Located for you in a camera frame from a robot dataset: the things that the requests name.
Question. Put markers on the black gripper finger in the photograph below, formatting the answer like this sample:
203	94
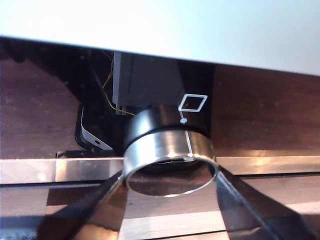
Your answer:
250	215
87	215

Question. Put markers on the black rotary knob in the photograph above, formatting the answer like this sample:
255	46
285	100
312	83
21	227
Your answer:
170	147

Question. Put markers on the black built-in oven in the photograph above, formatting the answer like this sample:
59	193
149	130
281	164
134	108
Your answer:
262	112

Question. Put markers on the grey-green cabinet filler panel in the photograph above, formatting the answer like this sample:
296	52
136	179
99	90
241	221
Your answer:
160	25

